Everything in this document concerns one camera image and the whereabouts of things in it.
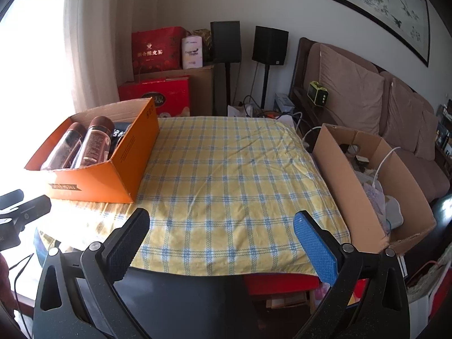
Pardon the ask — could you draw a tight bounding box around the green alarm clock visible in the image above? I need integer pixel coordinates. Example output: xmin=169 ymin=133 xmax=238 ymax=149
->
xmin=307 ymin=81 xmax=330 ymax=107

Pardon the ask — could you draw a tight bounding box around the black speaker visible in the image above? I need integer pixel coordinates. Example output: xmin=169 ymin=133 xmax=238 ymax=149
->
xmin=210 ymin=20 xmax=242 ymax=64
xmin=252 ymin=25 xmax=289 ymax=67

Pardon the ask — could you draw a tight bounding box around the white box device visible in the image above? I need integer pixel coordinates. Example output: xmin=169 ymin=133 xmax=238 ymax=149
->
xmin=275 ymin=93 xmax=295 ymax=113

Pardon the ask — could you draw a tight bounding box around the dark wooden sofa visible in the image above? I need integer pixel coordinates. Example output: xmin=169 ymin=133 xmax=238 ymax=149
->
xmin=289 ymin=37 xmax=452 ymax=202

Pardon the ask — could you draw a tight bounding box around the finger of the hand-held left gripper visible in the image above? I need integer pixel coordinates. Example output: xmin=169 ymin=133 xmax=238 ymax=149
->
xmin=0 ymin=190 xmax=25 ymax=210
xmin=7 ymin=195 xmax=52 ymax=227

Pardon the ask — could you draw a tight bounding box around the dark cluttered cabinet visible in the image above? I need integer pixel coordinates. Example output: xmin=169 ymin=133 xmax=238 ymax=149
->
xmin=436 ymin=101 xmax=452 ymax=177

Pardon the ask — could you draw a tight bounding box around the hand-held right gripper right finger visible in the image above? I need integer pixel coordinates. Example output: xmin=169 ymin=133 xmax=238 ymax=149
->
xmin=294 ymin=211 xmax=409 ymax=339

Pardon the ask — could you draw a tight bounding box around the small brown sofa cushion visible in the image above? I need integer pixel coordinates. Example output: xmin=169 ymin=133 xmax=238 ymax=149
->
xmin=415 ymin=109 xmax=440 ymax=161

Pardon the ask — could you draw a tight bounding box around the framed ink painting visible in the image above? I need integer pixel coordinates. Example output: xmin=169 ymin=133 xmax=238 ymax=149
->
xmin=297 ymin=0 xmax=431 ymax=68

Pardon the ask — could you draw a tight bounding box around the white cable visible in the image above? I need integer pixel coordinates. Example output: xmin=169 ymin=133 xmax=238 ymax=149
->
xmin=302 ymin=127 xmax=322 ymax=149
xmin=372 ymin=146 xmax=401 ymax=188

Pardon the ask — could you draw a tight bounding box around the white shopping bag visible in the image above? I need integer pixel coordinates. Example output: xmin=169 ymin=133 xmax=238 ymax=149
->
xmin=406 ymin=254 xmax=452 ymax=333

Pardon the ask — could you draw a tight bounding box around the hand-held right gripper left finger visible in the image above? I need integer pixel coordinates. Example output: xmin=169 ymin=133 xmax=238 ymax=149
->
xmin=33 ymin=208 xmax=152 ymax=339

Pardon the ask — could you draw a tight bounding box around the black speaker stand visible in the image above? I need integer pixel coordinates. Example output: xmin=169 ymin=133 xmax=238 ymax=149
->
xmin=224 ymin=63 xmax=234 ymax=115
xmin=260 ymin=64 xmax=272 ymax=110

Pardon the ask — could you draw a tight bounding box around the black cable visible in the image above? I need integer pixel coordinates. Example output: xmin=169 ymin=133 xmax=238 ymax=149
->
xmin=7 ymin=252 xmax=36 ymax=325

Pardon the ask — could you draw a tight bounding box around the red gift bag gold print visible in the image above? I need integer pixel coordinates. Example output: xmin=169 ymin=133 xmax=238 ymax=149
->
xmin=131 ymin=26 xmax=187 ymax=75

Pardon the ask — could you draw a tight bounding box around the clear jar of dried seeds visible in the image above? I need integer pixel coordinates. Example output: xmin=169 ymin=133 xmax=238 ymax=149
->
xmin=40 ymin=122 xmax=85 ymax=171

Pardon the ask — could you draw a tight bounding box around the white plastic bag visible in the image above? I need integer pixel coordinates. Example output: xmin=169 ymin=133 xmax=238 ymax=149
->
xmin=227 ymin=104 xmax=255 ymax=117

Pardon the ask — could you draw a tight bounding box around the white tissue roll pack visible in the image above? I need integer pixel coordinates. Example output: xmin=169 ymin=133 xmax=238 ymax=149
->
xmin=181 ymin=36 xmax=203 ymax=69

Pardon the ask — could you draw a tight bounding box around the orange cardboard box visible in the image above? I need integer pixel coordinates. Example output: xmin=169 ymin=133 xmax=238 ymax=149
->
xmin=24 ymin=97 xmax=160 ymax=204

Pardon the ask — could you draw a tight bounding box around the pale patterned bag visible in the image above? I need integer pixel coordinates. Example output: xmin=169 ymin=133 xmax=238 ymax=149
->
xmin=360 ymin=180 xmax=387 ymax=227

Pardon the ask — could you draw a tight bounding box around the red box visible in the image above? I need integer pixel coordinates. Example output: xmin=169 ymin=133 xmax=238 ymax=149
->
xmin=244 ymin=273 xmax=320 ymax=295

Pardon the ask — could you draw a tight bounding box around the yellow plaid tablecloth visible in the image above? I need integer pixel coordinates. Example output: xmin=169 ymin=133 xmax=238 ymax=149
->
xmin=39 ymin=116 xmax=351 ymax=277

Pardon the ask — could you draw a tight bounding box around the gold patterned package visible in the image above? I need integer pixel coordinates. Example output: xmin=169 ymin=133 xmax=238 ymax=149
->
xmin=192 ymin=28 xmax=212 ymax=60

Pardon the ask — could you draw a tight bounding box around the brown label coffee jar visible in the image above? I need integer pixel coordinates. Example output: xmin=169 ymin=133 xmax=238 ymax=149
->
xmin=72 ymin=115 xmax=116 ymax=168

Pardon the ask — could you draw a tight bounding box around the red chocolate gift bag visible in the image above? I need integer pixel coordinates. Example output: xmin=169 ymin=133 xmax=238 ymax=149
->
xmin=118 ymin=78 xmax=191 ymax=118

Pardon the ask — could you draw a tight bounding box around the pale blue device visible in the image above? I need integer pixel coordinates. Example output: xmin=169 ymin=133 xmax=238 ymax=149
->
xmin=383 ymin=198 xmax=405 ymax=234

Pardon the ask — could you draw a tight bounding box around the large brown cardboard box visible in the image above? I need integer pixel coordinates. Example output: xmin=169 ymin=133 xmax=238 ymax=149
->
xmin=133 ymin=64 xmax=215 ymax=117

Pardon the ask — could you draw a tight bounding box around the person's left forearm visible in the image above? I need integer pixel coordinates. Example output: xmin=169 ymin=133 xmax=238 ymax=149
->
xmin=0 ymin=254 xmax=18 ymax=320

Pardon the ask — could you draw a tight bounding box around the white sheer curtain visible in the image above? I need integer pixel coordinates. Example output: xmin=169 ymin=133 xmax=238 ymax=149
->
xmin=0 ymin=0 xmax=122 ymax=198

